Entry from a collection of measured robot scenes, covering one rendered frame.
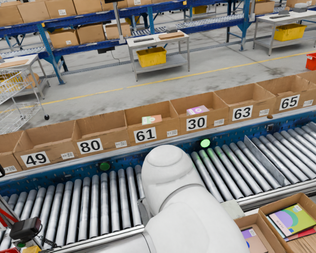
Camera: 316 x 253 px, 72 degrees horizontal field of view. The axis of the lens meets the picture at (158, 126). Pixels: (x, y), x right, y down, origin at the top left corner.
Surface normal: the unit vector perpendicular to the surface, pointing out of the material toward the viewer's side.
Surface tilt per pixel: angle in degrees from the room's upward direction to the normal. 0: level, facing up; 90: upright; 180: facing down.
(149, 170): 55
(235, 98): 89
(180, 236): 10
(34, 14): 90
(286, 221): 0
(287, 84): 90
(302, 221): 0
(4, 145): 89
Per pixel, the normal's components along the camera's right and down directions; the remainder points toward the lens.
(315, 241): -0.07, -0.83
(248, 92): 0.20, 0.54
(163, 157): -0.16, -0.91
